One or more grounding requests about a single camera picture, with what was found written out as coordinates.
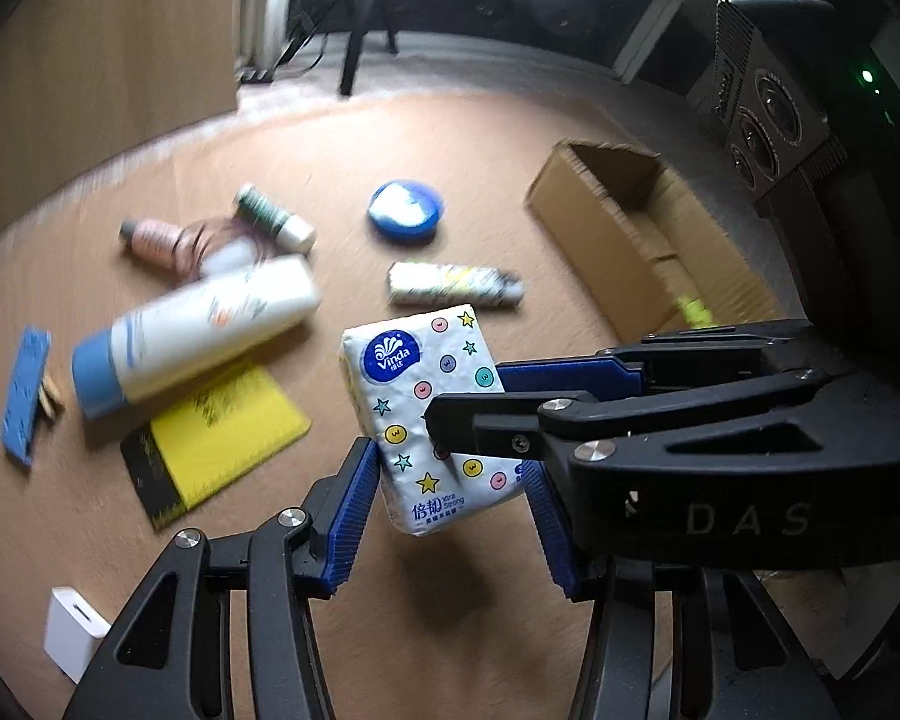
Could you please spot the cardboard box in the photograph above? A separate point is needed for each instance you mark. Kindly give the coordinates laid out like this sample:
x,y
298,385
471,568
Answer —
x,y
592,210

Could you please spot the large white bottle blue cap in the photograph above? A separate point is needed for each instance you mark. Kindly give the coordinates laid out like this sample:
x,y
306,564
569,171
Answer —
x,y
210,315

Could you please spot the printed white tube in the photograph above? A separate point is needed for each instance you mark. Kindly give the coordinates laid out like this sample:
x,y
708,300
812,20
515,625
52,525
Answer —
x,y
450,281

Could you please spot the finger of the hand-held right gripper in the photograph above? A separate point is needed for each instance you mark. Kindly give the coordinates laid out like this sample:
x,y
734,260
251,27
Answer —
x,y
562,376
495,424

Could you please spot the small green and white bottle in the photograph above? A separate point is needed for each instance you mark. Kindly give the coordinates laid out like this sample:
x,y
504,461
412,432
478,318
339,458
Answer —
x,y
270,216

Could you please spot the brown mat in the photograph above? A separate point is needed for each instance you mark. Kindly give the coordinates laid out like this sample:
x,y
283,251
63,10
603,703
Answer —
x,y
420,142

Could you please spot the black power strip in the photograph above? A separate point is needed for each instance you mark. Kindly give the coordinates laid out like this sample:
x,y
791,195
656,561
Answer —
x,y
255,75

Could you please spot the yellow and black notebook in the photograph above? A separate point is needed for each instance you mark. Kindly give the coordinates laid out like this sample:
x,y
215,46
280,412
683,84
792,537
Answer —
x,y
225,427

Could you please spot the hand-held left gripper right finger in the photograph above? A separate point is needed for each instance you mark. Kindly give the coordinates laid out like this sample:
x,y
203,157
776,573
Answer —
x,y
553,540

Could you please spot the black tripod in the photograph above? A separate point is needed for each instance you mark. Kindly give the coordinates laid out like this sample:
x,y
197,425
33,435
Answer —
x,y
351,60

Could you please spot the white door frame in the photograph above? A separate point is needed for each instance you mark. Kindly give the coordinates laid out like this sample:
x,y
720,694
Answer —
x,y
274,0

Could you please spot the white charger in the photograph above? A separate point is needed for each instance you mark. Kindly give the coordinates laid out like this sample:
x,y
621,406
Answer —
x,y
71,630

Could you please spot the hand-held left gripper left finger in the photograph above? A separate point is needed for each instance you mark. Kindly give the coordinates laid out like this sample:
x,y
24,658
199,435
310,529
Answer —
x,y
351,517

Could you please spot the wooden clothespin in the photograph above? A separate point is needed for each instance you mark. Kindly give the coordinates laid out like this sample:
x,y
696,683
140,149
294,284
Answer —
x,y
51,396

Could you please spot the pink tube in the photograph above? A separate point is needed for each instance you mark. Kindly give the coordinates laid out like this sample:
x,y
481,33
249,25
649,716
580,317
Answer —
x,y
150,240

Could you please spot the grey checked cloth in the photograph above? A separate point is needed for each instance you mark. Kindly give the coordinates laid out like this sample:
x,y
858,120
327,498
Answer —
x,y
435,67

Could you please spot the blue round tin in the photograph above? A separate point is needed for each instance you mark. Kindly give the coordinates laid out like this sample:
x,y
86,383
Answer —
x,y
405,221

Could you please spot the star-printed white tissue pack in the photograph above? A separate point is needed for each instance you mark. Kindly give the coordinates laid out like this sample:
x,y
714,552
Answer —
x,y
420,367

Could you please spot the white window frame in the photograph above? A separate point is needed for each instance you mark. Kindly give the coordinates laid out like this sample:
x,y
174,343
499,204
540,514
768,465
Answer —
x,y
645,37

